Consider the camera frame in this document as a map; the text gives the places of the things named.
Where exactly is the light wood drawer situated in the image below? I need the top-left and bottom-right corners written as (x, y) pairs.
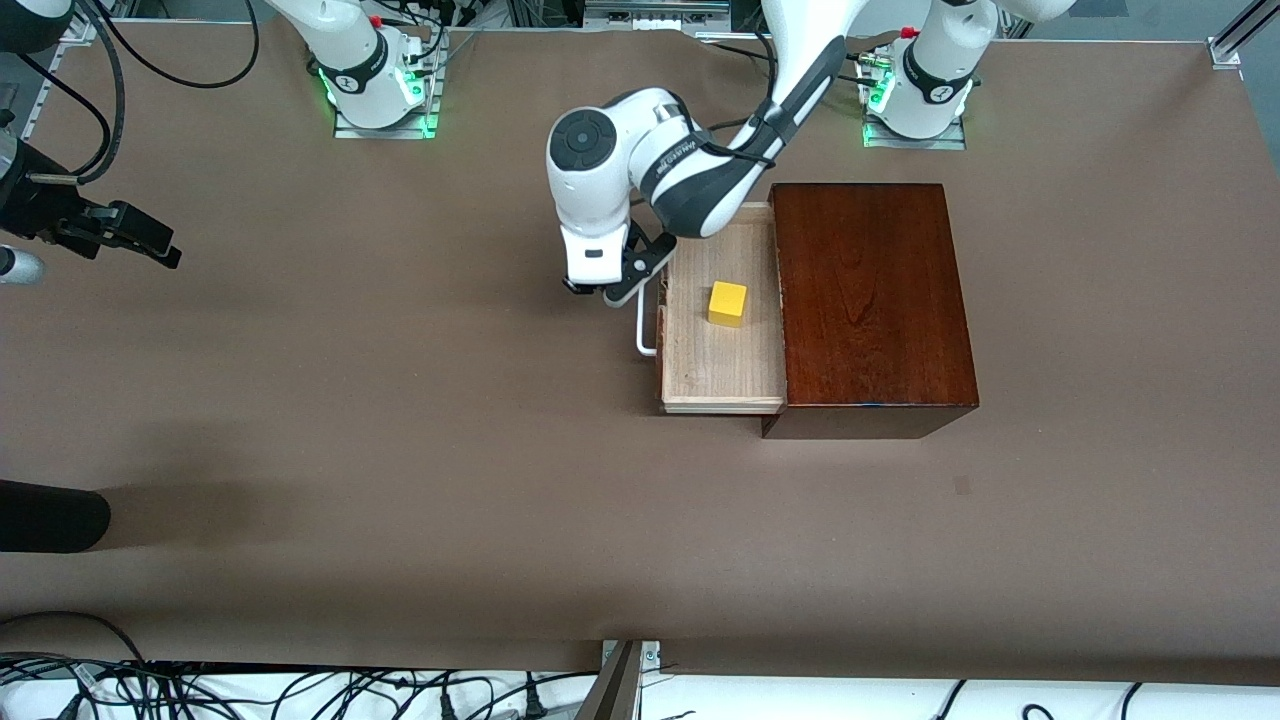
top-left (657, 200), bottom-right (788, 416)

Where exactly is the dark brown wooden cabinet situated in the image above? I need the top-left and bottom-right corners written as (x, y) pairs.
top-left (762, 182), bottom-right (981, 441)

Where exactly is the aluminium table edge rail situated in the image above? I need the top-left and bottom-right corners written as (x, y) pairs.
top-left (18, 18), bottom-right (101, 141)

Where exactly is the aluminium frame profile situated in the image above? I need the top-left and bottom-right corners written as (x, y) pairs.
top-left (583, 0), bottom-right (733, 31)

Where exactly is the black ribbed foam pole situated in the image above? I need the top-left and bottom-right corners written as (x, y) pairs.
top-left (0, 480), bottom-right (112, 554)

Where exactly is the dark metal strut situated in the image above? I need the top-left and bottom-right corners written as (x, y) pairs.
top-left (575, 642), bottom-right (643, 720)

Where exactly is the brown paper table cover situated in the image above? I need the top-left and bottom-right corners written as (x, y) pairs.
top-left (0, 20), bottom-right (1280, 686)

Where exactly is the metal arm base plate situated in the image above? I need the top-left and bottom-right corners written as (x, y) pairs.
top-left (862, 50), bottom-right (968, 151)
top-left (333, 28), bottom-right (442, 141)

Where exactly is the yellow cube block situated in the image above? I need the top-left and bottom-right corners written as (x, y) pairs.
top-left (708, 281), bottom-right (749, 329)

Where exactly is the aluminium frame strut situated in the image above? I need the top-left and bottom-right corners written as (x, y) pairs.
top-left (1215, 0), bottom-right (1280, 56)

